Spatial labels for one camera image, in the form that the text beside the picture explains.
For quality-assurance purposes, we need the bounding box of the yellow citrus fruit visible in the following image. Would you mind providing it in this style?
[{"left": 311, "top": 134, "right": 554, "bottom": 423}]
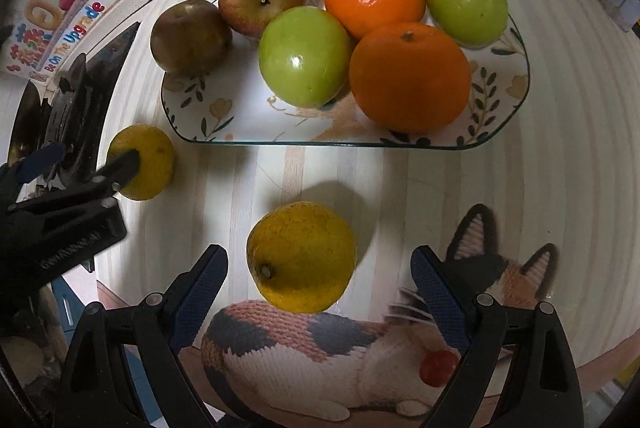
[
  {"left": 106, "top": 123, "right": 176, "bottom": 201},
  {"left": 246, "top": 201, "right": 358, "bottom": 314}
]

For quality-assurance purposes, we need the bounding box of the small red cherry tomato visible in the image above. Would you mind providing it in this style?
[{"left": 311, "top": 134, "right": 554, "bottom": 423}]
[{"left": 419, "top": 350, "right": 459, "bottom": 388}]

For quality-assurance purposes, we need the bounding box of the brownish red apple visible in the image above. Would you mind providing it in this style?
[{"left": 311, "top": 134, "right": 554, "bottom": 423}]
[{"left": 150, "top": 0, "right": 232, "bottom": 76}]

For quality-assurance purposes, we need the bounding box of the green apple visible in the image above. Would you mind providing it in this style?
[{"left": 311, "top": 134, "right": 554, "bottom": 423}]
[
  {"left": 426, "top": 0, "right": 509, "bottom": 48},
  {"left": 258, "top": 6, "right": 352, "bottom": 108}
]

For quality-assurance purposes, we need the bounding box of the black gas stove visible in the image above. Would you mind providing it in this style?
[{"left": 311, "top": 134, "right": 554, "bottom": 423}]
[{"left": 1, "top": 22, "right": 140, "bottom": 187}]

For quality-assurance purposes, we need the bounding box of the striped cat print mat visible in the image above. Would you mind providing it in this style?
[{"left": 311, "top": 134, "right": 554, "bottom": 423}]
[{"left": 94, "top": 0, "right": 640, "bottom": 428}]

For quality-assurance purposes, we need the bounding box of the floral ceramic serving plate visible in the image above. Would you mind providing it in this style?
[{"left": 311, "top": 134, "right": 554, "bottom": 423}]
[{"left": 160, "top": 20, "right": 530, "bottom": 151}]

